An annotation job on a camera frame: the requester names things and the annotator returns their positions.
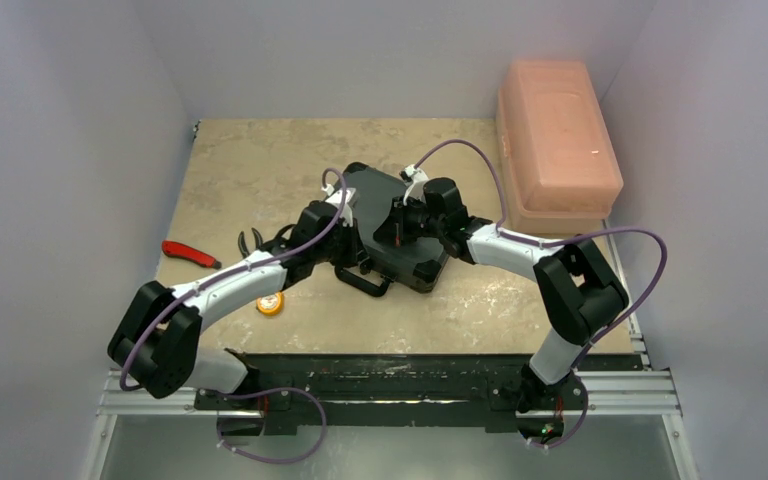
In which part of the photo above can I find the pink plastic storage box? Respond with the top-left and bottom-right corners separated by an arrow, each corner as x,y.
496,60 -> 624,235

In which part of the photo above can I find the orange tape measure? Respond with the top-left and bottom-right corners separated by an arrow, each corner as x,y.
255,292 -> 285,316

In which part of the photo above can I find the black poker set case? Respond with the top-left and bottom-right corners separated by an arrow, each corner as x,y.
334,162 -> 449,297

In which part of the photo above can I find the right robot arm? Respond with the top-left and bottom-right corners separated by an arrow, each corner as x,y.
373,178 -> 629,412

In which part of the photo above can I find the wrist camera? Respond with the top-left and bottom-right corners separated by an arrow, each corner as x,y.
323,185 -> 357,226
399,165 -> 429,204

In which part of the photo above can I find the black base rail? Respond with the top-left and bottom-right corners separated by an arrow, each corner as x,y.
95,354 -> 683,439

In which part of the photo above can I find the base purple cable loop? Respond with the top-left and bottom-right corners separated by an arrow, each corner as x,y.
216,388 -> 329,465

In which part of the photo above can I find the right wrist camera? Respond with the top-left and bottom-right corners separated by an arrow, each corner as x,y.
399,165 -> 429,204

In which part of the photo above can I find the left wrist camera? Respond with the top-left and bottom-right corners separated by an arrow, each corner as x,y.
323,185 -> 357,226

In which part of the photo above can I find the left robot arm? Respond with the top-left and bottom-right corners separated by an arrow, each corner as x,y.
107,188 -> 362,409

